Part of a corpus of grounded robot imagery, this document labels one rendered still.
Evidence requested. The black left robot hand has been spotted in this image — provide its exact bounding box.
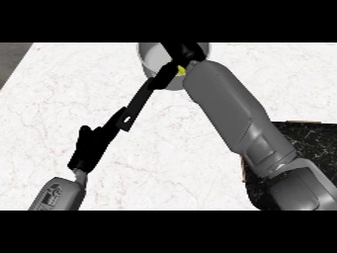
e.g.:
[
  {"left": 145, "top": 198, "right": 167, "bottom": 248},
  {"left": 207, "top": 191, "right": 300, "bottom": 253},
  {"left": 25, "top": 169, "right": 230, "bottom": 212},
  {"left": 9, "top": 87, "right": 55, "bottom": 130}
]
[{"left": 65, "top": 107, "right": 128, "bottom": 175}]

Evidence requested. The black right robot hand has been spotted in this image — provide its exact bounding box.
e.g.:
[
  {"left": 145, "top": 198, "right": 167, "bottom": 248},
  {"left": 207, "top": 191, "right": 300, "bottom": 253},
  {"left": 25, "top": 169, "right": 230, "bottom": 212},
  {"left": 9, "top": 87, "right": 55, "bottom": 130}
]
[{"left": 148, "top": 42, "right": 208, "bottom": 91}]

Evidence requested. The black marble tray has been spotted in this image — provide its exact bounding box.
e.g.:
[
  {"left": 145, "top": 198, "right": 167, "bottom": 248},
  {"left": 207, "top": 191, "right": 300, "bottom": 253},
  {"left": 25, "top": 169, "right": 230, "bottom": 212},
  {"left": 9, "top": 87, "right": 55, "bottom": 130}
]
[{"left": 239, "top": 120, "right": 337, "bottom": 211}]

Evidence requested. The grey pot with black handle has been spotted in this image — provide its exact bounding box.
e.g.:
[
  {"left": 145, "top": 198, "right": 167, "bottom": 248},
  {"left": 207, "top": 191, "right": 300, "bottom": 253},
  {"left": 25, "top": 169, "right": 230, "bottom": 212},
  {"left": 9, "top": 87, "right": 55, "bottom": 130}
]
[{"left": 115, "top": 42, "right": 211, "bottom": 132}]

